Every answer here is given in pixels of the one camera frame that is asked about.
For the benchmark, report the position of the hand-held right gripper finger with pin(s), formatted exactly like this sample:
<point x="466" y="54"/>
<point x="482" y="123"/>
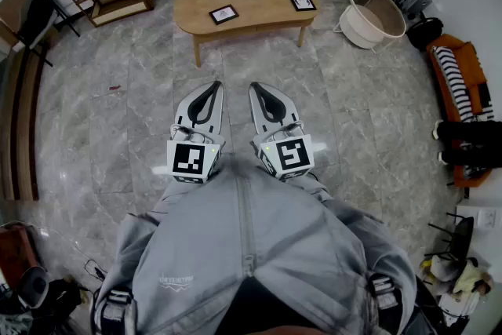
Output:
<point x="289" y="111"/>
<point x="257" y="117"/>

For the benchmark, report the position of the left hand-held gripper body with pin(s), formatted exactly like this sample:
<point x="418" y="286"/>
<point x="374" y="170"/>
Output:
<point x="188" y="159"/>

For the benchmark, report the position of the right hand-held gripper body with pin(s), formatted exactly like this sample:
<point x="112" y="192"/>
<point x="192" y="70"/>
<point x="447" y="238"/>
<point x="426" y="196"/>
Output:
<point x="292" y="155"/>

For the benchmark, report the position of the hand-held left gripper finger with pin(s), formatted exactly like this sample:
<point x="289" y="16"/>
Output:
<point x="218" y="110"/>
<point x="182" y="111"/>

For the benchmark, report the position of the black framed bird picture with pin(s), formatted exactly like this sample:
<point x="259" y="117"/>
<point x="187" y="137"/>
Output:
<point x="223" y="14"/>

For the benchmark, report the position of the black framed antler picture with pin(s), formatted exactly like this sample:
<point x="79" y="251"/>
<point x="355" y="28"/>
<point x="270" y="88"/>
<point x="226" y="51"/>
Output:
<point x="300" y="0"/>

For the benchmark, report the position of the person's left forearm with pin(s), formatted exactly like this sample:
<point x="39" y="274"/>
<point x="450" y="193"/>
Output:
<point x="157" y="208"/>

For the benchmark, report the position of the person's right forearm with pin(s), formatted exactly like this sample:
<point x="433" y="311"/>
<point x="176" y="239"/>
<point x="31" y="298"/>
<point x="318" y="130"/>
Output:
<point x="333" y="204"/>

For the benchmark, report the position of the red scrap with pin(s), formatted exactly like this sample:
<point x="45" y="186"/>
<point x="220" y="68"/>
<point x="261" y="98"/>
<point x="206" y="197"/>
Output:
<point x="114" y="88"/>

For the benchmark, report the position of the person's grey jacket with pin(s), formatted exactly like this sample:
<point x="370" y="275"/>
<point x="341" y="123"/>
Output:
<point x="235" y="231"/>

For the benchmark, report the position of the white round basket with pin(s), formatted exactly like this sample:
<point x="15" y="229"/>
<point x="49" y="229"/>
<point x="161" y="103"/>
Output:
<point x="361" y="25"/>

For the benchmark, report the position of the black backpack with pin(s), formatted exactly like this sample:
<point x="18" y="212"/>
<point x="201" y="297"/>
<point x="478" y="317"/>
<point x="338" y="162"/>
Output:
<point x="425" y="33"/>

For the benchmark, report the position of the brown wooden panel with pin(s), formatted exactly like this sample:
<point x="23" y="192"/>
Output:
<point x="23" y="129"/>

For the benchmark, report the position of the black white striped blanket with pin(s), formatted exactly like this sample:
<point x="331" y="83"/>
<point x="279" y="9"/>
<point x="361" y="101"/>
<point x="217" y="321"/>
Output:
<point x="451" y="74"/>

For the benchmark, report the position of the black folding chair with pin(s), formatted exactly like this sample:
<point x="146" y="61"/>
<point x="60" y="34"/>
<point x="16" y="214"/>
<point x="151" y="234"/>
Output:
<point x="39" y="19"/>

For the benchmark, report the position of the orange sofa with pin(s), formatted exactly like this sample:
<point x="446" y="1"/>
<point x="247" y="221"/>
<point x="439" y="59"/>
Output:
<point x="468" y="66"/>

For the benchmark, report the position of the black metal chair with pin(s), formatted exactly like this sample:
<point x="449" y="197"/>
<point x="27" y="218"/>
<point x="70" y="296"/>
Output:
<point x="460" y="239"/>

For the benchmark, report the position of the brown wooden cabinet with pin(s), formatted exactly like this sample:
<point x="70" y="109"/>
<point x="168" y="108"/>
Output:
<point x="15" y="255"/>

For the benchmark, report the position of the black equipment clutter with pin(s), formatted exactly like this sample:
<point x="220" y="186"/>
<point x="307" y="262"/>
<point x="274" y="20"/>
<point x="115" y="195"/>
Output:
<point x="51" y="302"/>

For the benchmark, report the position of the yellow plush toy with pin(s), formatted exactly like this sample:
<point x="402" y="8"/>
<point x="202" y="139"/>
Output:
<point x="470" y="278"/>

